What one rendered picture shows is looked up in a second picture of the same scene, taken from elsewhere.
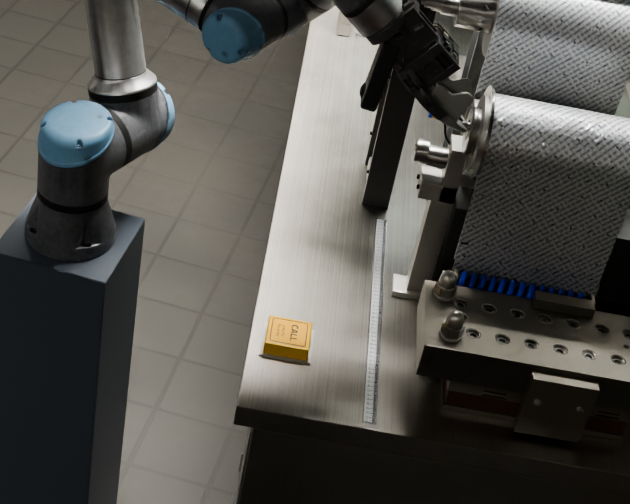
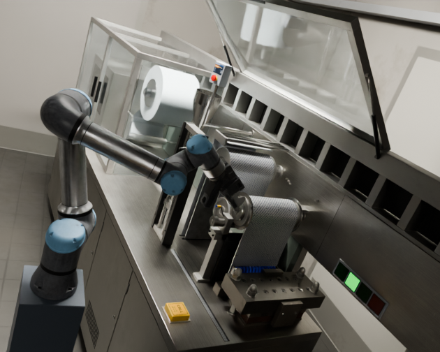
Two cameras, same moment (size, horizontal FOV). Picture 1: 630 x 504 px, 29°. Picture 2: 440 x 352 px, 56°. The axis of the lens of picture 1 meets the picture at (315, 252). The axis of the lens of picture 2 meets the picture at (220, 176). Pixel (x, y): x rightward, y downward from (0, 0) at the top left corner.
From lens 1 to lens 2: 0.85 m
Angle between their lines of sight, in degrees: 33
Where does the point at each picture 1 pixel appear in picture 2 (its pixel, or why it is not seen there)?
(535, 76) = not seen: hidden behind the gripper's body
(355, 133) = (140, 214)
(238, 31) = (181, 181)
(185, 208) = (9, 254)
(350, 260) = (173, 269)
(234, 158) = (23, 228)
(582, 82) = (255, 186)
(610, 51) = (265, 174)
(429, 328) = (242, 294)
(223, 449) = not seen: outside the picture
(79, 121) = (69, 229)
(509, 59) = not seen: hidden behind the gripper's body
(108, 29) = (76, 183)
